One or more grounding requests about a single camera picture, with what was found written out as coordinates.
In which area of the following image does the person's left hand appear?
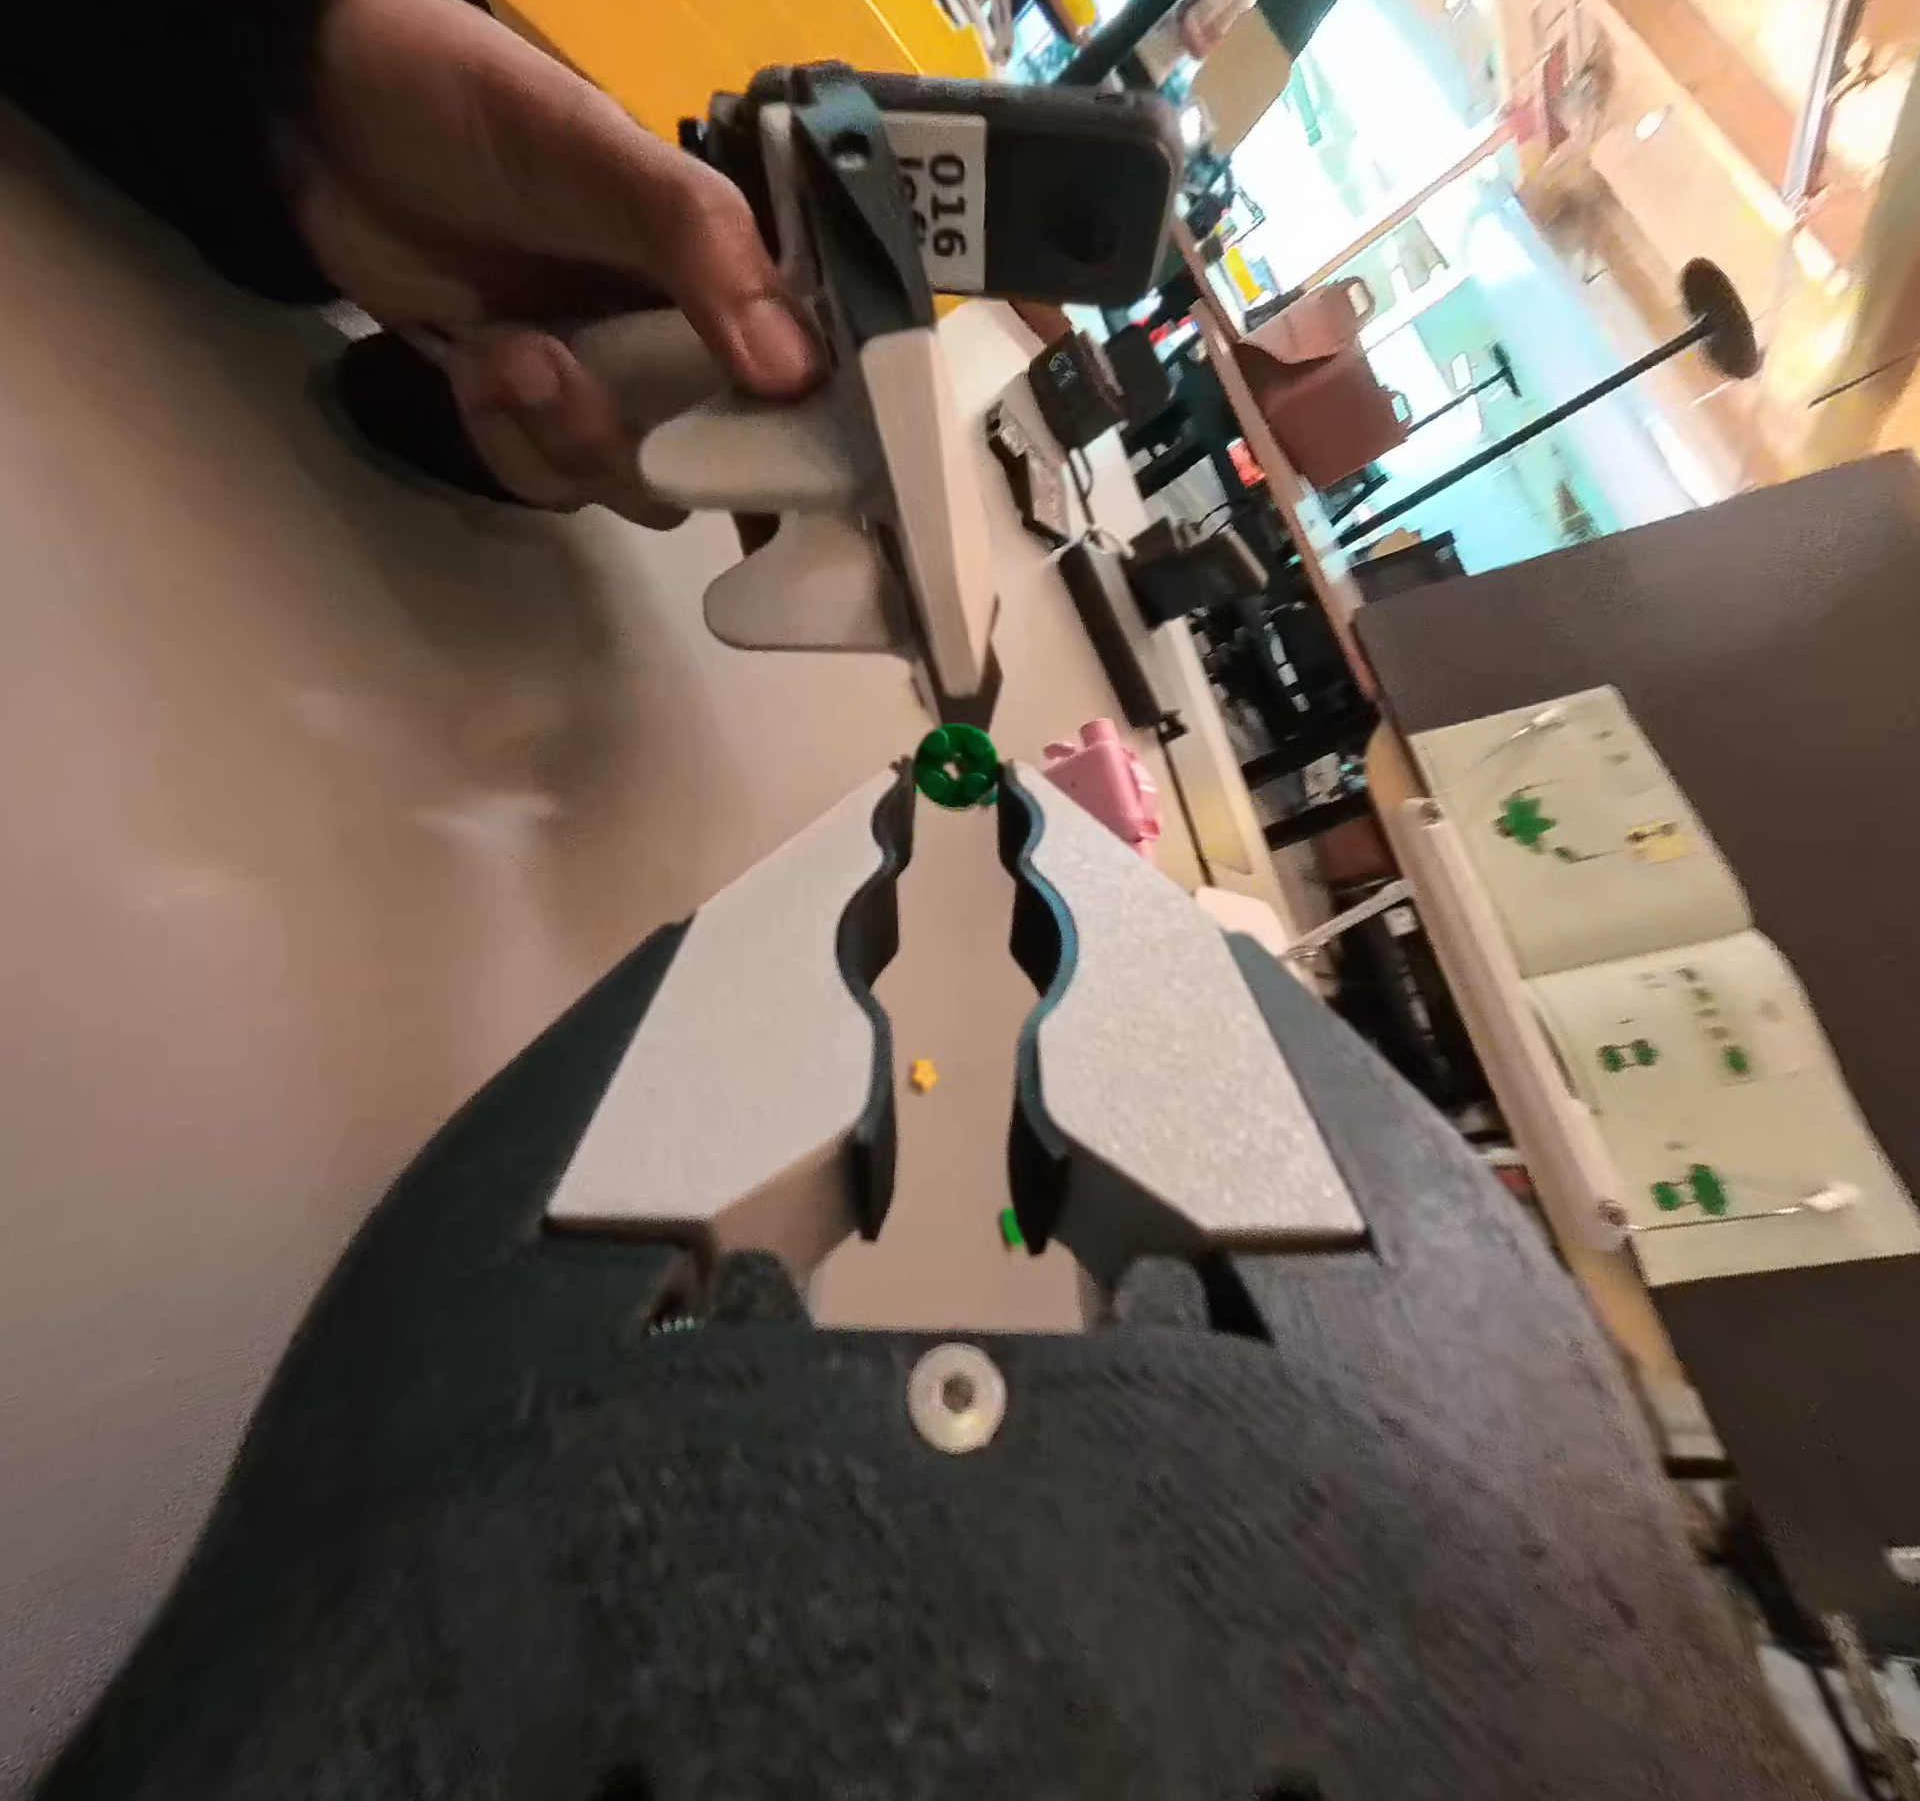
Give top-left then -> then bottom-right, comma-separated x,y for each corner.
290,0 -> 823,531

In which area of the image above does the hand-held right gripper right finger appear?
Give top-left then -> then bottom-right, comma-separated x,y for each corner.
1001,761 -> 1372,1293

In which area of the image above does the person's left forearm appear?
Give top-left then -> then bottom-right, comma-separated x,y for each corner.
0,0 -> 496,309

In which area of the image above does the green round plate nut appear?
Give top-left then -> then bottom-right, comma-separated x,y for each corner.
913,724 -> 1001,809

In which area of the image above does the pink toy figure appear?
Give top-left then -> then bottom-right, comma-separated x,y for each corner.
1043,722 -> 1163,859

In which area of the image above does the black round-base stand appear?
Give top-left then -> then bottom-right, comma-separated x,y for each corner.
1326,257 -> 1764,542

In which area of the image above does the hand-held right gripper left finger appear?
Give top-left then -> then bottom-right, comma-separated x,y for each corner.
542,764 -> 920,1329

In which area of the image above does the open instruction booklet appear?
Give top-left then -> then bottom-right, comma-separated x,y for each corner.
1409,683 -> 1920,1293

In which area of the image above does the black charger case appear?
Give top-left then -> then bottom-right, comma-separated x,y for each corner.
1026,332 -> 1128,454

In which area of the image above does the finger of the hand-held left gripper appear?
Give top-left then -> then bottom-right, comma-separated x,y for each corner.
871,326 -> 1004,734

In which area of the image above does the small black battery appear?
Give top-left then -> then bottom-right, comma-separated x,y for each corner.
990,415 -> 1074,542

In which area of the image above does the brown chair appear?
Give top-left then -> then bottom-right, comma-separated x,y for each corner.
1230,276 -> 1412,488

